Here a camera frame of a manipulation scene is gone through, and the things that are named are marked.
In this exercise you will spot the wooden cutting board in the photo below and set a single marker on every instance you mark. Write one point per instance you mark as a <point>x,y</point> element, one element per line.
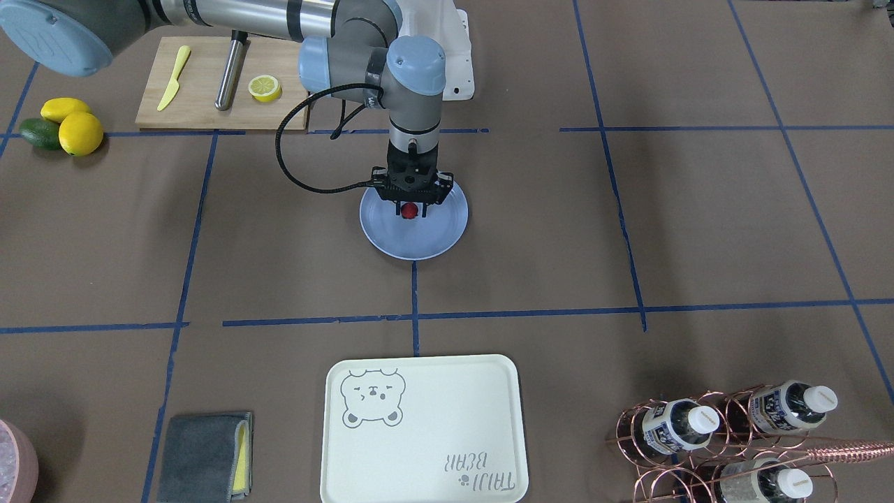
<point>194,105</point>

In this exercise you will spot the green avocado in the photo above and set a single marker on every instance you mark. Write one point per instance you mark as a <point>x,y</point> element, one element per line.
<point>41,133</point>

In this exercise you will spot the grey yellow cloth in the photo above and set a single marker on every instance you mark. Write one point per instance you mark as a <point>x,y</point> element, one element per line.
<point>207,458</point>

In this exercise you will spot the pink bowl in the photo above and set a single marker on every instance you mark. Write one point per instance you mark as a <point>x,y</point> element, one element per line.
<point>19,465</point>

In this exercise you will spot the copper wire bottle rack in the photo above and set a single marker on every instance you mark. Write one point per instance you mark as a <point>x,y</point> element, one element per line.
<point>690,476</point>

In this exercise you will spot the red strawberry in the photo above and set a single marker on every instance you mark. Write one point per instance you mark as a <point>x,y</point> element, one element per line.
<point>409,211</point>

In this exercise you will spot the blue plate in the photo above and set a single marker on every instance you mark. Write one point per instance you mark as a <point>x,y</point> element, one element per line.
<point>414,239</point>

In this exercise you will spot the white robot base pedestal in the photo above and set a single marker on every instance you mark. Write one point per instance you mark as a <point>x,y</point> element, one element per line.
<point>449,27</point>

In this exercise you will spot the yellow lemon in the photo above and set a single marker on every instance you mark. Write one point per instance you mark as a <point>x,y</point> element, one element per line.
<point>57,109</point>
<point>80,133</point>

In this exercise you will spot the lemon half slice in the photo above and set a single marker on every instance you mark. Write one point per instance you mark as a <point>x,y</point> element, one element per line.
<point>265,88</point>

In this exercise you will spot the bottle with white cap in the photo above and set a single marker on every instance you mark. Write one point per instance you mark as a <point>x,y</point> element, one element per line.
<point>682,424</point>

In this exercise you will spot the cream bear tray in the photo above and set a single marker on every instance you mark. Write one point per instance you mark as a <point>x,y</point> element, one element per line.
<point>424,429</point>

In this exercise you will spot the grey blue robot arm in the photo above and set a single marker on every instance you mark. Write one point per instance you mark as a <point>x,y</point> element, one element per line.
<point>353,50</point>

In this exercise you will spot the steel cylinder with black cap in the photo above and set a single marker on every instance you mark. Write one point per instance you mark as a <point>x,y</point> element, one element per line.
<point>231,73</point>

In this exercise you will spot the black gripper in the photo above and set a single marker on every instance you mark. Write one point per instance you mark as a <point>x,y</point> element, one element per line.
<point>441,193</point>

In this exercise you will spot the yellow plastic knife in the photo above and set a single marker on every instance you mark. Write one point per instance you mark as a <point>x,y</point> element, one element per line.
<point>173,85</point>

